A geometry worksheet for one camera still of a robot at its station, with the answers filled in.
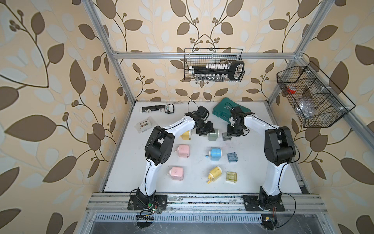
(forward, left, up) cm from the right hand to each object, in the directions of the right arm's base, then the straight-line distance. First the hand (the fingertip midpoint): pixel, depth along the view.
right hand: (230, 134), depth 98 cm
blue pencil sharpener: (-16, +13, +5) cm, 21 cm away
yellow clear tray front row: (-27, +4, -3) cm, 27 cm away
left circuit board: (-46, +52, -5) cm, 70 cm away
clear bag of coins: (+10, +60, +1) cm, 60 cm away
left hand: (0, +14, +7) cm, 15 cm away
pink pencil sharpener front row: (-26, +35, +5) cm, 44 cm away
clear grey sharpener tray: (-1, +3, -2) cm, 4 cm away
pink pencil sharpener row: (-13, +32, +4) cm, 34 cm away
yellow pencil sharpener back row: (-1, +30, +2) cm, 30 cm away
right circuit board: (-48, -11, -5) cm, 49 cm away
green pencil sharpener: (-3, +13, +3) cm, 14 cm away
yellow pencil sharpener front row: (-28, +15, +4) cm, 32 cm away
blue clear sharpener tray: (-15, +1, -3) cm, 16 cm away
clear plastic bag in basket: (-7, -30, +32) cm, 44 cm away
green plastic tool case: (+22, 0, +2) cm, 22 cm away
